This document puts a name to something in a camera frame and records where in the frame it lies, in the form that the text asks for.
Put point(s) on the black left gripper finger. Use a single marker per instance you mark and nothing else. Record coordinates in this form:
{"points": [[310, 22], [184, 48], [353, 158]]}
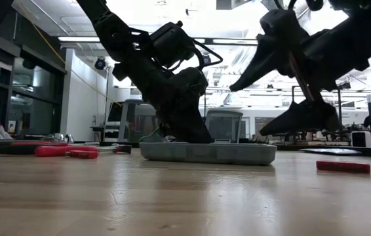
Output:
{"points": [[185, 128]]}

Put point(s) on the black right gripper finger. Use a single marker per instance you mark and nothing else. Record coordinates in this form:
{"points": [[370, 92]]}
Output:
{"points": [[306, 118], [267, 62]]}

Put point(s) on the grey plastic tool case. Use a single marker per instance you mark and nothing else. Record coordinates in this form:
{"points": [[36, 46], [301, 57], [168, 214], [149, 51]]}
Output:
{"points": [[205, 154]]}

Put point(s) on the red bit holder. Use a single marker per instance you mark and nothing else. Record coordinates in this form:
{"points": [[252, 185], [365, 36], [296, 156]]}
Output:
{"points": [[343, 167]]}

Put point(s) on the small red utility knife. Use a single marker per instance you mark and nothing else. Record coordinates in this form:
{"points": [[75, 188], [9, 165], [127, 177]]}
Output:
{"points": [[84, 154]]}

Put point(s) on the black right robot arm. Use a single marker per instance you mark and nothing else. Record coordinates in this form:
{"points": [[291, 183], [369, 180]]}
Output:
{"points": [[352, 46]]}

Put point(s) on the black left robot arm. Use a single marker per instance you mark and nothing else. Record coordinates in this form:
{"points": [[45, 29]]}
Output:
{"points": [[116, 32]]}

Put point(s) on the black work glove green cuff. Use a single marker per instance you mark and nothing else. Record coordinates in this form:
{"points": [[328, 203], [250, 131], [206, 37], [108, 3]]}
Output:
{"points": [[151, 137]]}

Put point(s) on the grey office chair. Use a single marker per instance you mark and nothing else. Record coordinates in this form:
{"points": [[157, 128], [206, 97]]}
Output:
{"points": [[129, 118], [223, 126]]}

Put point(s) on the black rectangular bar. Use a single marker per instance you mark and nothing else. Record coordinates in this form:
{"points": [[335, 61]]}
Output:
{"points": [[331, 151]]}

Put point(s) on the white box device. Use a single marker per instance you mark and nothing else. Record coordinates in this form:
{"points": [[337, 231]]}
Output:
{"points": [[356, 139]]}

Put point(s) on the shiny metal object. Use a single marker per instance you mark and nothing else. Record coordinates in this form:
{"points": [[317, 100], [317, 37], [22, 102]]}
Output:
{"points": [[62, 137]]}

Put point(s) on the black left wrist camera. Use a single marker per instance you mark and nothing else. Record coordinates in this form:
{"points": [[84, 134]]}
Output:
{"points": [[192, 82]]}

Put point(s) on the black background frame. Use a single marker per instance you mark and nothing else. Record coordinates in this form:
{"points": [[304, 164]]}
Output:
{"points": [[340, 111]]}

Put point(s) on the black ceiling dome camera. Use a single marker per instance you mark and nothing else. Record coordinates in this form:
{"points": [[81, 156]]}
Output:
{"points": [[206, 59], [100, 63]]}

